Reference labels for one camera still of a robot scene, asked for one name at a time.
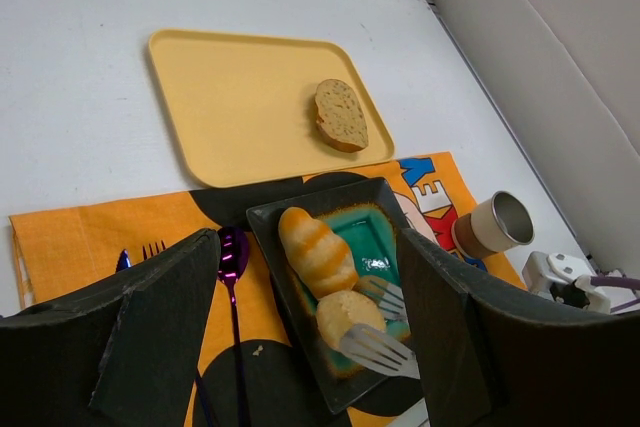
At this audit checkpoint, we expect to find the yellow plastic tray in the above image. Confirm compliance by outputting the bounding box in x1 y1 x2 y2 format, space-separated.
148 29 395 188

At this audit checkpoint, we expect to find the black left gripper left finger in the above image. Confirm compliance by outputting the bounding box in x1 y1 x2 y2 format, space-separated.
1 229 220 426

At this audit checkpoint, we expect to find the sliced brown bread piece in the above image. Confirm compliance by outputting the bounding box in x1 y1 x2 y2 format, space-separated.
314 79 369 153

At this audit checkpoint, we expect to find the striped long bread roll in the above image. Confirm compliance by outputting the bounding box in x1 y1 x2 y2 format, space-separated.
278 207 358 299

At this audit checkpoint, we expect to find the purple metallic knife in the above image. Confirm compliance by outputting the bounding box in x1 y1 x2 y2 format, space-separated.
116 249 132 272

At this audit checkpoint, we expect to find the orange cartoon placemat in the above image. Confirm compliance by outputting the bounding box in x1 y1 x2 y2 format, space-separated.
8 151 529 427

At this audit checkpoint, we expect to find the paper cup with metal inside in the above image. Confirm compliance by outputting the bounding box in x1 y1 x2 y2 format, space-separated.
451 191 535 259

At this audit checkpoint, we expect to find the small round bread bun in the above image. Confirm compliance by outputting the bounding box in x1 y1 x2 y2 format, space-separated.
315 290 386 351

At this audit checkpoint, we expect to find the black square green plate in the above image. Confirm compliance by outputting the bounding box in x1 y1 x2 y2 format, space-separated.
246 178 421 417

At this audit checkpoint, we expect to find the purple metallic spoon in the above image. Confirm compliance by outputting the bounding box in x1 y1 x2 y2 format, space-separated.
218 226 251 426

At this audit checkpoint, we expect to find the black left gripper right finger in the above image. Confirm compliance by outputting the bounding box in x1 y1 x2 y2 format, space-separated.
397 229 639 426

